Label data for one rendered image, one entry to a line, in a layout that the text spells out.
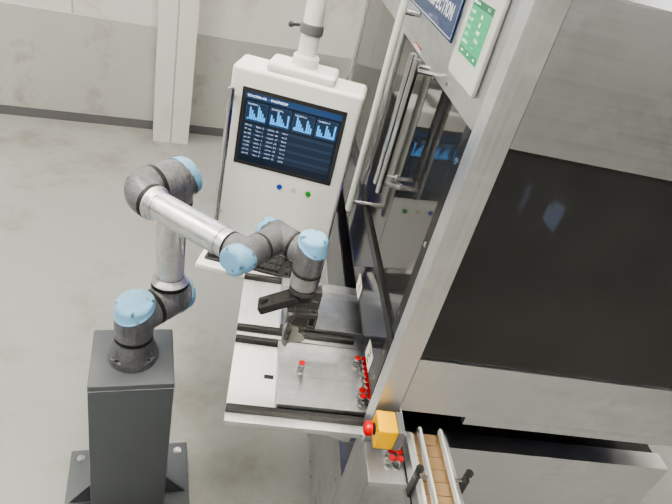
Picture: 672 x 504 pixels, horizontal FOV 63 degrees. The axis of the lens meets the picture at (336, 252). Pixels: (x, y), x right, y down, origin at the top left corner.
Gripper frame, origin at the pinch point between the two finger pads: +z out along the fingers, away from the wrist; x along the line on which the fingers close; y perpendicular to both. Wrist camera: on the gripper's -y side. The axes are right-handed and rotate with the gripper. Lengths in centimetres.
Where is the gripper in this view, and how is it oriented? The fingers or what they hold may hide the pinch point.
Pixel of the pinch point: (282, 341)
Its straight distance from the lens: 154.4
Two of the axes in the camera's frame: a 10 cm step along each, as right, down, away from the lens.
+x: -0.6, -5.6, 8.3
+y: 9.7, 1.5, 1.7
